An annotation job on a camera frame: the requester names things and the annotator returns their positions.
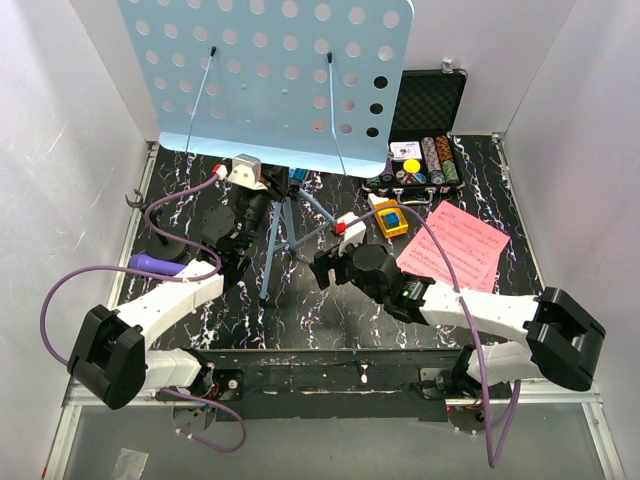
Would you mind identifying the black microphone stand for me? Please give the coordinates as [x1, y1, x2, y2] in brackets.
[124, 188, 189, 261]

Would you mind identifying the purple toy microphone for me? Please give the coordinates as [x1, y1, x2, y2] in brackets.
[128, 254, 186, 276]

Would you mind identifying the light blue music stand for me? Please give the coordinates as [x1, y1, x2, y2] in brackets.
[117, 0, 416, 307]

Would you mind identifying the pink sheet music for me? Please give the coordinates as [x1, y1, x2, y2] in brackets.
[473, 271, 496, 293]
[397, 202, 509, 290]

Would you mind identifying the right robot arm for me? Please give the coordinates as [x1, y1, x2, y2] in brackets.
[310, 244, 606, 398]

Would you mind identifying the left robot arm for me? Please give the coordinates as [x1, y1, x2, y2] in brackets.
[67, 187, 271, 410]

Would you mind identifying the blue toy brick block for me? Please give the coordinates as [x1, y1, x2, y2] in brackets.
[289, 168, 309, 183]

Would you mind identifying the yellow toy bin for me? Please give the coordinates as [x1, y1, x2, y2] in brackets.
[367, 193, 409, 239]

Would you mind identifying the yellow round chip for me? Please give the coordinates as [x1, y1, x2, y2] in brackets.
[402, 158, 421, 174]

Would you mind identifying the white card deck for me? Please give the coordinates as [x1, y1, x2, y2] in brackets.
[389, 141, 423, 161]

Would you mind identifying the black poker chip case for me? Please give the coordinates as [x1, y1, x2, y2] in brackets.
[361, 69, 467, 196]

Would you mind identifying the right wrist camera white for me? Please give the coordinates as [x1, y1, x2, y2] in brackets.
[335, 212, 367, 258]

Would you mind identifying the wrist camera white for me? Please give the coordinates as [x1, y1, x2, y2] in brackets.
[335, 212, 367, 258]
[226, 154, 268, 191]

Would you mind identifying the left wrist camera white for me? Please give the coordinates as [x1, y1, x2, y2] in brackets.
[226, 154, 268, 191]

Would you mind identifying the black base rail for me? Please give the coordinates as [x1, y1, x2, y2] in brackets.
[185, 349, 460, 422]

